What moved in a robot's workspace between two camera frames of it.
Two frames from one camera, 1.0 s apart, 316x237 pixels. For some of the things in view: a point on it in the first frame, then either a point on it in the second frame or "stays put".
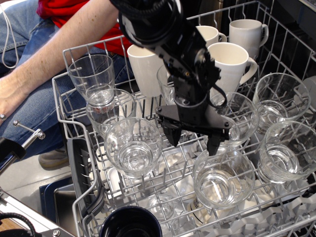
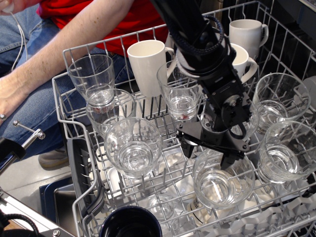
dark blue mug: [131, 221] stays put
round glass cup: [224, 180] stays put
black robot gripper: [190, 111] to [193, 132]
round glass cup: [280, 97] stays put
